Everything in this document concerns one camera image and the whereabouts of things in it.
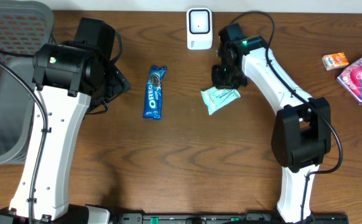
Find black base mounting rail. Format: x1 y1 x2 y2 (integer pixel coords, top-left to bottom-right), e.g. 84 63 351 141
115 212 350 224

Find teal wet wipes pack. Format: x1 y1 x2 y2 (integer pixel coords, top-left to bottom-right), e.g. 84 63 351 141
201 86 241 115

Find white barcode scanner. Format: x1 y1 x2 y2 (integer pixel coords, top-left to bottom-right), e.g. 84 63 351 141
186 7 213 50

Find blue Oreo cookie pack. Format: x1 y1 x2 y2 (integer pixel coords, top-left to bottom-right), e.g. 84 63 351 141
142 65 167 120

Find red purple snack packet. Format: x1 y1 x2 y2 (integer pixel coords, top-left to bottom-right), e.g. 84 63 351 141
336 57 362 105

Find grey plastic mesh basket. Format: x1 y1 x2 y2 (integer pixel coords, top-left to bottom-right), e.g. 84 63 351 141
0 1 55 165

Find small orange tissue pack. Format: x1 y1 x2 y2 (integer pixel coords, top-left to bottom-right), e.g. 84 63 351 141
322 52 349 71

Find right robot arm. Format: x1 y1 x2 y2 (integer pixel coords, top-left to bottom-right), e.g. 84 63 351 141
211 24 331 223

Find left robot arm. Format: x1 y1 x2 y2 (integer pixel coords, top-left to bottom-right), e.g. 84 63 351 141
0 17 131 223

